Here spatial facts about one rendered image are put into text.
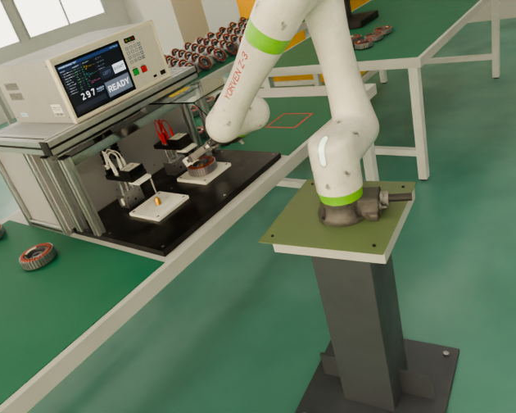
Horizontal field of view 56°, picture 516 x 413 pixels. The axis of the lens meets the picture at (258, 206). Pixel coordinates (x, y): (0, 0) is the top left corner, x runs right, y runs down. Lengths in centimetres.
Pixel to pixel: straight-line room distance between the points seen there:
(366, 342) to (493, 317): 69
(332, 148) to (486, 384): 104
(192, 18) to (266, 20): 459
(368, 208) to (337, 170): 15
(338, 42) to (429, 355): 119
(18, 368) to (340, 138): 96
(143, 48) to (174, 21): 381
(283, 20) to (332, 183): 42
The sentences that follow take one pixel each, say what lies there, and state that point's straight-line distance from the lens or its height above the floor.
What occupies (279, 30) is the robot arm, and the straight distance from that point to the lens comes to 120.
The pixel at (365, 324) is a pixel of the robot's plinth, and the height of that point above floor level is 41.
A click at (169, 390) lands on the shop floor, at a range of 214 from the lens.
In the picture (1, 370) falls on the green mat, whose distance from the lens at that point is 136.
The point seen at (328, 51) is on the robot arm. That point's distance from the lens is 135.
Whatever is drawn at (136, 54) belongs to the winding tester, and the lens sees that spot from 180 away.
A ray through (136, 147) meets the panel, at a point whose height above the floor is 90.
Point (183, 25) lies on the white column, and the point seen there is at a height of 85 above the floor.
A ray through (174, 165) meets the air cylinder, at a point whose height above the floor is 81.
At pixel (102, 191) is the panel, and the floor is 83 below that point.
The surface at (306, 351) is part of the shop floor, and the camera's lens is 206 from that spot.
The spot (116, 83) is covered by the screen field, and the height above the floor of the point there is 118.
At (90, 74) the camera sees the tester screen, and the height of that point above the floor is 123.
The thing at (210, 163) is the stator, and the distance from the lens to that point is 178.
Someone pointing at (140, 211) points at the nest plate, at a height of 78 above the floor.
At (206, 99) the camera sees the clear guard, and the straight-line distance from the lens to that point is 168.
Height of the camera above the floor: 148
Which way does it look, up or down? 28 degrees down
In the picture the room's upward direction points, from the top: 16 degrees counter-clockwise
